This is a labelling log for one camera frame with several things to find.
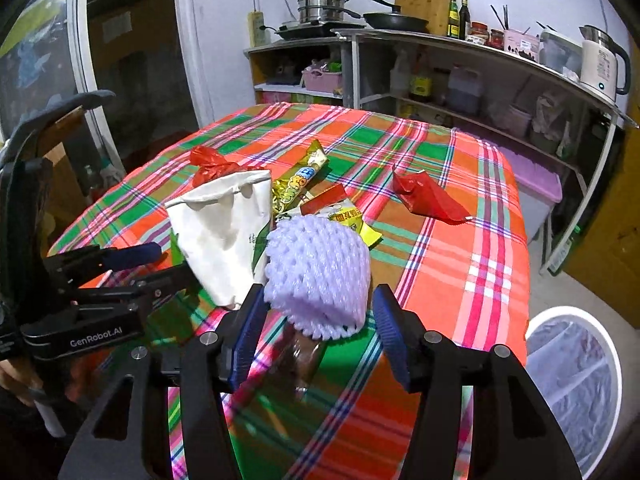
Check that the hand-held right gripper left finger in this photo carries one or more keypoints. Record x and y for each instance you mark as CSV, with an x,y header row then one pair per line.
x,y
250,330

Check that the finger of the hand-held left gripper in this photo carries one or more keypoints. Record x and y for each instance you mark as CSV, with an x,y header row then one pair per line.
x,y
130,255
165,280

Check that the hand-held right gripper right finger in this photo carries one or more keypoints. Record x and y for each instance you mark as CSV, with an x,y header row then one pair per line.
x,y
390,340

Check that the white paper bag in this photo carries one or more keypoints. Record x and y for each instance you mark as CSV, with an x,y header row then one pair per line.
x,y
215,240

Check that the white foam fruit net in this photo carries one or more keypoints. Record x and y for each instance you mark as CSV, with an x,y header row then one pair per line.
x,y
315,270

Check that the red yellow snack packet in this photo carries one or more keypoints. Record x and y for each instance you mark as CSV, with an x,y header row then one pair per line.
x,y
350,217

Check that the gold yellow snack wrapper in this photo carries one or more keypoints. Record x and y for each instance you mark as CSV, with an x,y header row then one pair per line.
x,y
295,182

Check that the white trash bin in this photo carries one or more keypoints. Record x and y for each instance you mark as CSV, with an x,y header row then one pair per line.
x,y
575,375

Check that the person's left hand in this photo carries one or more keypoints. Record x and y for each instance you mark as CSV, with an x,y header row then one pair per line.
x,y
12,377

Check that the clear brown plastic bottle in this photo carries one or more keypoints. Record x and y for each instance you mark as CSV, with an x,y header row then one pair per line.
x,y
300,360

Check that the plaid tablecloth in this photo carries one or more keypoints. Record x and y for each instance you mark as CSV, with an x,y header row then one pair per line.
x,y
450,285

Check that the red plastic bag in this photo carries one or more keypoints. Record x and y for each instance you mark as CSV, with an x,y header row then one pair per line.
x,y
207,167

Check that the red foil packet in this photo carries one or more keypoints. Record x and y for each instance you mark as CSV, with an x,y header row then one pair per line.
x,y
425,195

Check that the wooden chair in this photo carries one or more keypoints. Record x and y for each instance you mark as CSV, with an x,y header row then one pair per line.
x,y
75,102

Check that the purple storage bin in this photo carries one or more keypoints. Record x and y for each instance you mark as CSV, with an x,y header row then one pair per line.
x,y
535,185

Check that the white framed glass door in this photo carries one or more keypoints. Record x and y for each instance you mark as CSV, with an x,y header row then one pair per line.
x,y
82,35

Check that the yellow wooden shelf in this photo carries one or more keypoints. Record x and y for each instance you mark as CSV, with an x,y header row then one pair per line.
x,y
260,65

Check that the pink plastic basket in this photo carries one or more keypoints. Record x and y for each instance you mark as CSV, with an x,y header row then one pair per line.
x,y
322,81

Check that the yellow label sauce bottle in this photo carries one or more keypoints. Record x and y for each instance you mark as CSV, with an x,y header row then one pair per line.
x,y
421,85

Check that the yellow power strip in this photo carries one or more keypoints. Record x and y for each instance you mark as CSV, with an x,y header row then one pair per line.
x,y
256,30

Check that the dark plastic jug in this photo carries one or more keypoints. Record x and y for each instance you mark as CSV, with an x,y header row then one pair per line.
x,y
465,92

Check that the white plastic jug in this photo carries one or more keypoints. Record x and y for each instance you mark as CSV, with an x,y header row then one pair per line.
x,y
400,77

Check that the white plastic bag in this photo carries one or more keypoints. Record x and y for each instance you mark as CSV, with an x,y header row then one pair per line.
x,y
550,120

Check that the black induction cooker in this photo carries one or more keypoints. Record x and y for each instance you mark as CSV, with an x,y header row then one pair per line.
x,y
320,30

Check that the metal kitchen shelf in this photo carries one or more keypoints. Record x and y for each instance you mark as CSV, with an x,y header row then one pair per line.
x,y
450,40

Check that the steel steamer pot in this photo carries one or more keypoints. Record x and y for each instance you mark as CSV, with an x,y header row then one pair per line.
x,y
320,7

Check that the black frying pan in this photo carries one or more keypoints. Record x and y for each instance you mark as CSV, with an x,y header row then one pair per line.
x,y
395,21

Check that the red sauce jar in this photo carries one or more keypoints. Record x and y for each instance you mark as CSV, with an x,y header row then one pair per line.
x,y
478,32
497,38

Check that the pink utensil holder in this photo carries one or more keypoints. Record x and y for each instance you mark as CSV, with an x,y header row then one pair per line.
x,y
522,46

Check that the dark sauce bottle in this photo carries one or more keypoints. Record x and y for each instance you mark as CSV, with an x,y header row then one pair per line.
x,y
464,20

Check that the green oil bottle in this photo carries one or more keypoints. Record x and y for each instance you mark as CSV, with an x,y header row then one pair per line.
x,y
453,17

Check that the clear plastic container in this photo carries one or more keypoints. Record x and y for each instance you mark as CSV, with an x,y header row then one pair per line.
x,y
560,52

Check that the white electric kettle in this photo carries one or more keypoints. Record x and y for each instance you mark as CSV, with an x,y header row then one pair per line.
x,y
597,70

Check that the black chopsticks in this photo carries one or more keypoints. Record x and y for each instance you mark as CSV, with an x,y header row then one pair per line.
x,y
500,17

